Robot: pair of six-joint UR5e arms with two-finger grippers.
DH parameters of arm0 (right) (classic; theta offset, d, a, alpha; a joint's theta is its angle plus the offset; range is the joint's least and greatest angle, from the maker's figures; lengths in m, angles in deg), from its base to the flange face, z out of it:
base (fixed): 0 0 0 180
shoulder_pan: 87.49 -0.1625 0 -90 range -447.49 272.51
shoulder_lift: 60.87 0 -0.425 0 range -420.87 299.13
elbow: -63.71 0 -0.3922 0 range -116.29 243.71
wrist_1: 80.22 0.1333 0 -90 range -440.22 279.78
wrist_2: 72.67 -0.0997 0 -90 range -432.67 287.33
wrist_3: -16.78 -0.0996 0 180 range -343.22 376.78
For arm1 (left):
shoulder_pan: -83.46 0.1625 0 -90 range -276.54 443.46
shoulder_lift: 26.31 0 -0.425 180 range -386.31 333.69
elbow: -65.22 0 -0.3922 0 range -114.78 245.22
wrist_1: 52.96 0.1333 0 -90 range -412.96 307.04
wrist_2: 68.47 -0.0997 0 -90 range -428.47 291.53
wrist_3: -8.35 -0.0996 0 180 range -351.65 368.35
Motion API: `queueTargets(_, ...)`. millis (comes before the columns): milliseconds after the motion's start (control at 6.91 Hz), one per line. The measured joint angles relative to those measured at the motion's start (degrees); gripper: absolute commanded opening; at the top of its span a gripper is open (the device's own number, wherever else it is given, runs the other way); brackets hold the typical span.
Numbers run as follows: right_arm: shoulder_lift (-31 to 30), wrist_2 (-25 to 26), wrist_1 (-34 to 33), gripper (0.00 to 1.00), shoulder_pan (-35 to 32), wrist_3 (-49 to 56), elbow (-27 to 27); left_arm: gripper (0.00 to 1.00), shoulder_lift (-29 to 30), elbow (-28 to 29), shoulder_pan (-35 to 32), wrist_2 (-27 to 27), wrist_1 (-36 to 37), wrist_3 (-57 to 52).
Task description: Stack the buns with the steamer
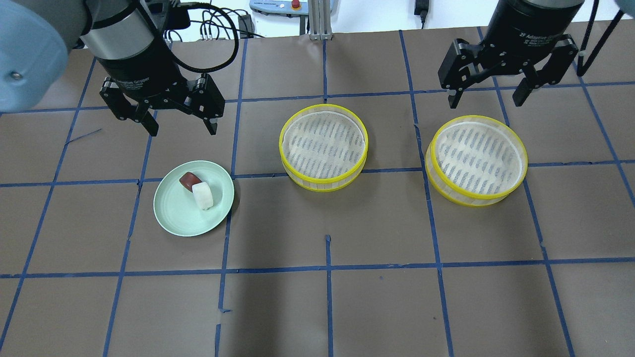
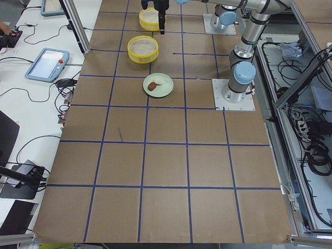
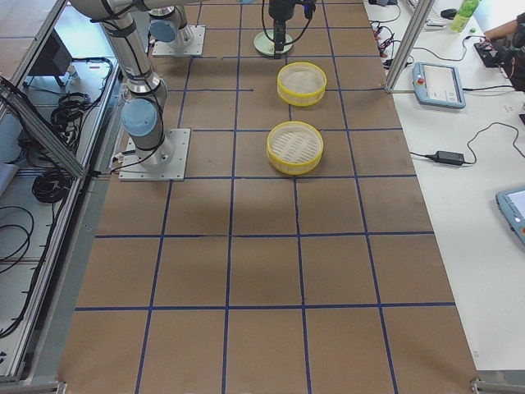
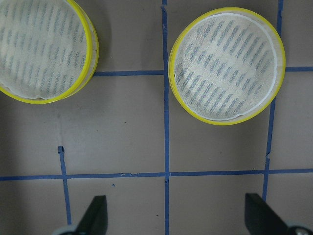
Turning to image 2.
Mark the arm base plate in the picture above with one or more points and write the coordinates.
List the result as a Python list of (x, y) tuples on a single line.
[(225, 99), (223, 25)]

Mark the brown bun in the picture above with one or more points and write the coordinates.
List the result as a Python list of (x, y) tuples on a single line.
[(151, 86)]

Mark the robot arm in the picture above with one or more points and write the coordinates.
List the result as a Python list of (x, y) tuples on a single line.
[(243, 71), (219, 8)]

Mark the far blue teach pendant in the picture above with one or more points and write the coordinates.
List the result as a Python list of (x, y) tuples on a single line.
[(51, 8)]

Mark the blue teach pendant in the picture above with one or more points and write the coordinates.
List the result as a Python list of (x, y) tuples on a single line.
[(51, 8), (48, 65)]

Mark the light green plate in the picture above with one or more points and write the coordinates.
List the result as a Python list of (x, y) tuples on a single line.
[(165, 85)]

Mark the near blue teach pendant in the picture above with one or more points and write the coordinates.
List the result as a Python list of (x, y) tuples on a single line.
[(48, 65)]

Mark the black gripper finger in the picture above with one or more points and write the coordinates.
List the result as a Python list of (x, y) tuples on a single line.
[(161, 20)]

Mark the yellow bamboo steamer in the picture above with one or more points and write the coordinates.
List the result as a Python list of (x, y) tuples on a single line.
[(143, 49), (149, 20)]

